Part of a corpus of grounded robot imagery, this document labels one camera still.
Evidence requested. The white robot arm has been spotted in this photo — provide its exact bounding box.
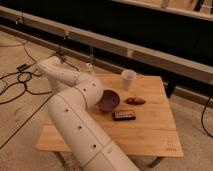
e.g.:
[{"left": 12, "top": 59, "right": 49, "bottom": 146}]
[{"left": 38, "top": 56, "right": 140, "bottom": 171}]

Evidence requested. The purple bowl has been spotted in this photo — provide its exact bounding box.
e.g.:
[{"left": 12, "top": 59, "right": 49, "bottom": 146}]
[{"left": 97, "top": 90, "right": 120, "bottom": 112}]

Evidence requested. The white paper cup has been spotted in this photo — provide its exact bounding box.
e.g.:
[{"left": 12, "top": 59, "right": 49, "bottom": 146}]
[{"left": 121, "top": 70, "right": 137, "bottom": 90}]

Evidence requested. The red toy food item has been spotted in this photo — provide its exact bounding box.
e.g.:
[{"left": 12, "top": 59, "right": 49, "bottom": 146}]
[{"left": 126, "top": 97, "right": 145, "bottom": 105}]

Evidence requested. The dark rectangular box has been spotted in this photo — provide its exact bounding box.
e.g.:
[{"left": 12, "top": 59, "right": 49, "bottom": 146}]
[{"left": 113, "top": 111, "right": 136, "bottom": 121}]

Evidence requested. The wooden table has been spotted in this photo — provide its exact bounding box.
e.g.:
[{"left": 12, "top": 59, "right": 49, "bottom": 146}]
[{"left": 37, "top": 74, "right": 183, "bottom": 157}]

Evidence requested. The small black adapter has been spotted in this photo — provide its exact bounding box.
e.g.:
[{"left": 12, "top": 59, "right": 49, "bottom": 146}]
[{"left": 16, "top": 64, "right": 29, "bottom": 72}]

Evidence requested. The black floor cable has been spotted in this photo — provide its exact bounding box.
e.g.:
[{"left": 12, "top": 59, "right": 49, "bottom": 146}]
[{"left": 0, "top": 71, "right": 56, "bottom": 106}]

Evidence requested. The black cable at right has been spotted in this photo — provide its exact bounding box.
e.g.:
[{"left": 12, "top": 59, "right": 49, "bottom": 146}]
[{"left": 200, "top": 96, "right": 213, "bottom": 139}]

